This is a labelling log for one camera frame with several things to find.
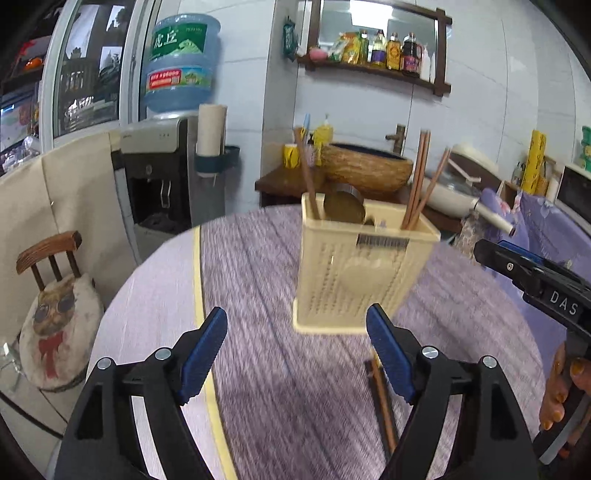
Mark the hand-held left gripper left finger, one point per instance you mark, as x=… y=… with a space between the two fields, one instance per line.
x=205 y=355

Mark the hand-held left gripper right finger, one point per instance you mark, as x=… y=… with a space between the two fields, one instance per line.
x=390 y=355

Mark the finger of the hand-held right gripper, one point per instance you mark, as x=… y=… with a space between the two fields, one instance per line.
x=496 y=258
x=519 y=251

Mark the cream plastic utensil holder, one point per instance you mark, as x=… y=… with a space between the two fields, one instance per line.
x=351 y=277

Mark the large metal spoon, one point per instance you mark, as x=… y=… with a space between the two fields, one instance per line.
x=344 y=207

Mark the person's right hand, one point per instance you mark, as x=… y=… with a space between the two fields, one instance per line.
x=556 y=392

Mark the grey floral cloth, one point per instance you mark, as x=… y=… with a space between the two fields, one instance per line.
x=468 y=230

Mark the purple floral cloth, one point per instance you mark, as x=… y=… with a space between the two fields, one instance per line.
x=545 y=221

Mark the white microwave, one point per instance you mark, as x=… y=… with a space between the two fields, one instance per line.
x=575 y=189

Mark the yellow wrapped roll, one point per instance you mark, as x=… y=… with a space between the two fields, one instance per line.
x=536 y=159

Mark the purple striped tablecloth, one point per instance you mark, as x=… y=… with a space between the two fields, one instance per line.
x=300 y=392

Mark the cream rice cooker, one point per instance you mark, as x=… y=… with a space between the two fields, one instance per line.
x=480 y=159

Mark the stacked green cans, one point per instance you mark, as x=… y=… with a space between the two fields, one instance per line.
x=585 y=147

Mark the cat print chair cushion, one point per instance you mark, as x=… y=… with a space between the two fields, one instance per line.
x=60 y=332

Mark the bronze faucet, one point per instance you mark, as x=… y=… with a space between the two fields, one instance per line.
x=398 y=138

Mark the woven basin sink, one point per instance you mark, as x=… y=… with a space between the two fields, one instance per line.
x=369 y=168

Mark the wooden chair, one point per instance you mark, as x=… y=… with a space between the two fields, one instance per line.
x=46 y=247

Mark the white plastic bottle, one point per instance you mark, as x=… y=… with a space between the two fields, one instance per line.
x=428 y=65

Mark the grey water dispenser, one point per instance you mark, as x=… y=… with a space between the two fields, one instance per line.
x=152 y=152

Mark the yellow soap bottle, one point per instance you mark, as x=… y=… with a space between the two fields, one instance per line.
x=323 y=134

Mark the wooden framed mirror shelf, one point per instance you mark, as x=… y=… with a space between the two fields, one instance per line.
x=442 y=50

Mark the dark soy sauce bottle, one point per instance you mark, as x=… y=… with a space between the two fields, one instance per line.
x=411 y=59

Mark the yellow cup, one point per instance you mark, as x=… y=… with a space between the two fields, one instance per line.
x=291 y=156

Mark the paper towel roll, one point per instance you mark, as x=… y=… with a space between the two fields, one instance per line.
x=211 y=129

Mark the amber sauce bottle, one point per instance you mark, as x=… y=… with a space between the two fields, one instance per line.
x=394 y=54

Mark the purple label bottle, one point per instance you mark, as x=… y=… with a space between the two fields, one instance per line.
x=378 y=50

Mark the yellow food packet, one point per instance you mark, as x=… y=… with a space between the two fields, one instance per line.
x=352 y=48

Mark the small pink sponge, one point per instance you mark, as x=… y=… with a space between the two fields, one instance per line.
x=317 y=53

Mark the blue water jug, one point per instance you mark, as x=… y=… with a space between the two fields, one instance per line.
x=180 y=69

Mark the dark green hanging pouch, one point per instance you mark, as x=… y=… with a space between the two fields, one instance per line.
x=289 y=39

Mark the sliding glass window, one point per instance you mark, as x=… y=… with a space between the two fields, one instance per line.
x=92 y=69

